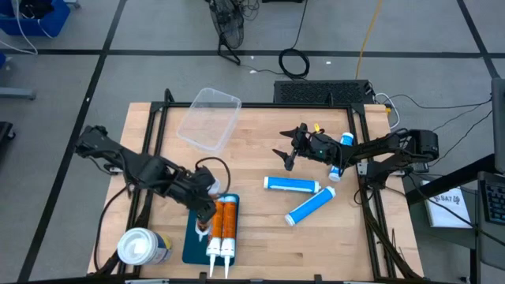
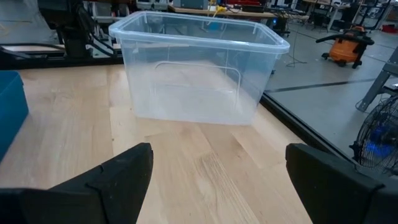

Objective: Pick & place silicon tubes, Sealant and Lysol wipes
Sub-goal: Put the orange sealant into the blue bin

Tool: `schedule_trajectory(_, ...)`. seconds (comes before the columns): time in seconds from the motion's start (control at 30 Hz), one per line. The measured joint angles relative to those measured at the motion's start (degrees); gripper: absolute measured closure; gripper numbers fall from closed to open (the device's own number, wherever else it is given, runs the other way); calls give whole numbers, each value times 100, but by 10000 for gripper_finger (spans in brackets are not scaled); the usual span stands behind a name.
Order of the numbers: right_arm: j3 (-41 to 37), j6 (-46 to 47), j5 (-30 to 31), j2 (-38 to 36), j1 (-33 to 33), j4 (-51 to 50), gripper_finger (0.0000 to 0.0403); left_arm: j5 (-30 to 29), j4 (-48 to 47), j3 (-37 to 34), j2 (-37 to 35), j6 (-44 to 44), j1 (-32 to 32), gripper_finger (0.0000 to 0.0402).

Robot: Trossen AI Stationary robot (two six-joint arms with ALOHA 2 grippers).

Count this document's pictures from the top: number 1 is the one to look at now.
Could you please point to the blue silicone tube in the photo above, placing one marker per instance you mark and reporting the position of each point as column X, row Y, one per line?
column 347, row 139
column 290, row 183
column 309, row 207

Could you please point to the clear plastic container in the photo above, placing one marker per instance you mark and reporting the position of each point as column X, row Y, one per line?
column 209, row 120

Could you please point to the grey monitor edge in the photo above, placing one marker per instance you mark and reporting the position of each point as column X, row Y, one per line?
column 499, row 122

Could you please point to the teal rectangular tray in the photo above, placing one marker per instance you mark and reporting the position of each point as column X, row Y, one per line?
column 191, row 252

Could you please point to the yellow tag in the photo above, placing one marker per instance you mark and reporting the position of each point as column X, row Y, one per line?
column 316, row 127

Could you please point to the blue plastic bin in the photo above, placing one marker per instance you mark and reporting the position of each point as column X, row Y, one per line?
column 39, row 21

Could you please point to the black keyboard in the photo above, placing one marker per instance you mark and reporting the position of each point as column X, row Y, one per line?
column 495, row 201

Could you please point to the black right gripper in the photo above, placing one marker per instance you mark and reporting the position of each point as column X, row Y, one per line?
column 319, row 150

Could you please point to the black desk beam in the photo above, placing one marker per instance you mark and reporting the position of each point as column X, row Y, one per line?
column 473, row 169

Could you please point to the white paper sign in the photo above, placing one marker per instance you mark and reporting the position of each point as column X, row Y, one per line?
column 447, row 211

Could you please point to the black aluminium table frame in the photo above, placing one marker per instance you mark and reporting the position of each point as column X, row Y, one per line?
column 268, row 105

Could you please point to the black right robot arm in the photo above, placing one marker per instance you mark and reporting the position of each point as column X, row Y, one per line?
column 394, row 148

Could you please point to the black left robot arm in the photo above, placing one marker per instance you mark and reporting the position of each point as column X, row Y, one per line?
column 134, row 165

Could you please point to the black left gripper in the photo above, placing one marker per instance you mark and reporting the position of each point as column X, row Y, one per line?
column 197, row 187

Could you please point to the grey metal base plate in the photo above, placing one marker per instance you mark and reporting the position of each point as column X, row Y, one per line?
column 361, row 169

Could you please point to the black floor fan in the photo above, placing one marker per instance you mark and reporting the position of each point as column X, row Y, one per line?
column 229, row 23

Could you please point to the black perforated computer case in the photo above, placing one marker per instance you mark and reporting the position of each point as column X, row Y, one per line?
column 315, row 92

